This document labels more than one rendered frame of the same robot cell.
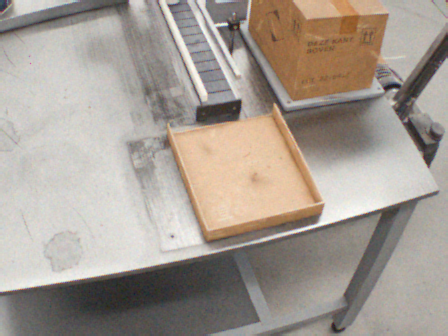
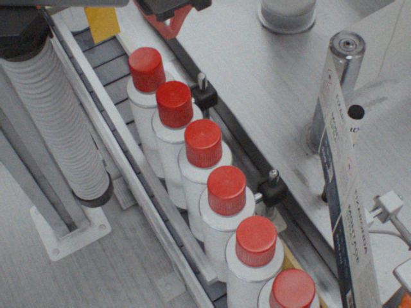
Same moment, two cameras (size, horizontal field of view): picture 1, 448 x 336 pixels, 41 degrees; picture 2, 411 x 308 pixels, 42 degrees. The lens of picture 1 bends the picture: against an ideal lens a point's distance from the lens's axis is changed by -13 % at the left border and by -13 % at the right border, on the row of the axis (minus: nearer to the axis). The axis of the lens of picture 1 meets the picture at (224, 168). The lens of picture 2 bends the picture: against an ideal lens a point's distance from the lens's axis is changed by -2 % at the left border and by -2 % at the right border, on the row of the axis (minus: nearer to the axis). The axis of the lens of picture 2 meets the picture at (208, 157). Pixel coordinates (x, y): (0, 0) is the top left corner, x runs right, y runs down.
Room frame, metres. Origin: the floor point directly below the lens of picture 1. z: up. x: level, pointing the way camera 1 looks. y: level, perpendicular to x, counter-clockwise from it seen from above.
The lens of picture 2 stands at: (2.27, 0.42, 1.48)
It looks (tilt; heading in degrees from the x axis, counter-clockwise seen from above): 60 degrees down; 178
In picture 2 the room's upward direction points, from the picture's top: 5 degrees counter-clockwise
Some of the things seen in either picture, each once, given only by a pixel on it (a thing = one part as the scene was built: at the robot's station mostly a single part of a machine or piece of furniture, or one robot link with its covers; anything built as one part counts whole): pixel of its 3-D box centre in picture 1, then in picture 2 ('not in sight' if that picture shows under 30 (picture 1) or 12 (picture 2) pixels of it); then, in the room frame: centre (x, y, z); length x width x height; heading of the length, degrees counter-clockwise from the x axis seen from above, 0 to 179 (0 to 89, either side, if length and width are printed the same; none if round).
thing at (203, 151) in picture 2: not in sight; (207, 186); (2.01, 0.42, 0.98); 0.05 x 0.05 x 0.20
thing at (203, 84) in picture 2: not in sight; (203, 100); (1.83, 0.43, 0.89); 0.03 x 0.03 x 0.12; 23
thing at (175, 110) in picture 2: not in sight; (182, 150); (1.97, 0.40, 0.98); 0.05 x 0.05 x 0.20
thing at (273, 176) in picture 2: not in sight; (259, 201); (1.99, 0.48, 0.89); 0.06 x 0.03 x 0.12; 113
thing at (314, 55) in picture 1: (315, 20); not in sight; (1.36, -0.19, 0.99); 0.30 x 0.24 x 0.27; 25
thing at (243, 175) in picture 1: (243, 167); not in sight; (0.95, -0.04, 0.85); 0.30 x 0.26 x 0.04; 23
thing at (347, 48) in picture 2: not in sight; (334, 97); (1.91, 0.58, 0.97); 0.05 x 0.05 x 0.19
